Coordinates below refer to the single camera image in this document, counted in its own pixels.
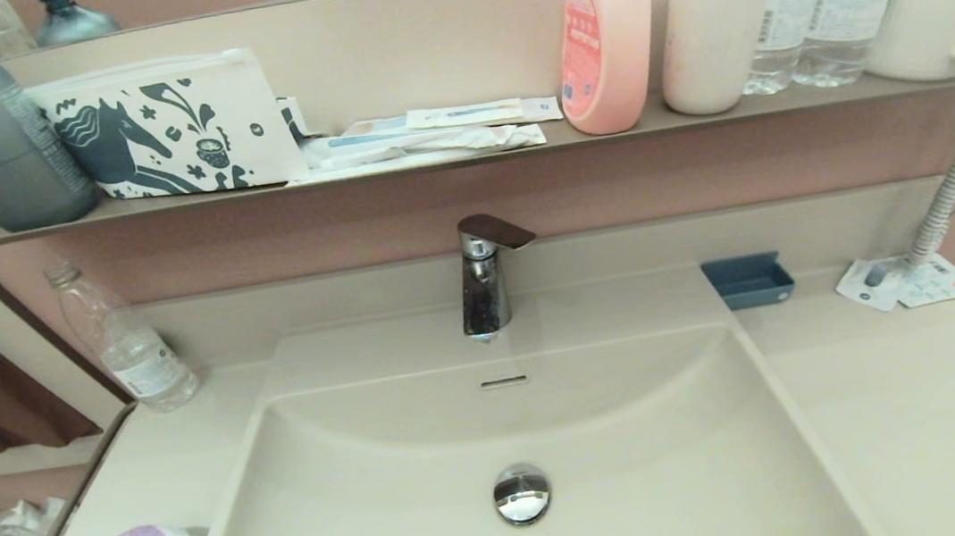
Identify pink lotion bottle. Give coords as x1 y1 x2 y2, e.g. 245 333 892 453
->
549 0 669 140

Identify white printed paper leaflet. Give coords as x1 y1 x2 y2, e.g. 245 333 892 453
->
894 251 955 311

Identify brown hanging holder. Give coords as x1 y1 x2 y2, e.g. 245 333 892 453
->
0 295 105 455

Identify chrome faucet with dark handle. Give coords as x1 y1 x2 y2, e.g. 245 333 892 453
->
450 208 548 346

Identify white pouch with blue horse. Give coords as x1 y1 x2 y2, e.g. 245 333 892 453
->
23 41 311 213

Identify flat white toiletry packet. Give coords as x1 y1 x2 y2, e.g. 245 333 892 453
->
286 141 524 187

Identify blue soap tray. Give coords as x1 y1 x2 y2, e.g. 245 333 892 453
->
699 248 798 314

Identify brown wall shelf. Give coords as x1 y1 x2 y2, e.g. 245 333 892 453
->
0 61 955 254

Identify chrome drain stopper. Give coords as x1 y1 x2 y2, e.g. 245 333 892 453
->
490 461 555 529

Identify small white blue printed packet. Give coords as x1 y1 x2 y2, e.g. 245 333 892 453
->
276 93 322 144

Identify capless clear plastic bottle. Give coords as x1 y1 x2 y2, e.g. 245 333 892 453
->
42 247 205 424

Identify small beige toiletry packet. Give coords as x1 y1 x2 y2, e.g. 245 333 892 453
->
405 97 526 133

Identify white handleless cup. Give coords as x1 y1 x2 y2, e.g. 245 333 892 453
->
652 0 790 121

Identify beige rectangular sink basin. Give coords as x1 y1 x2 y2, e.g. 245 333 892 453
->
145 247 886 536

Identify crumpled white toiletry packet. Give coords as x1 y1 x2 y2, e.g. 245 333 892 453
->
297 111 549 178

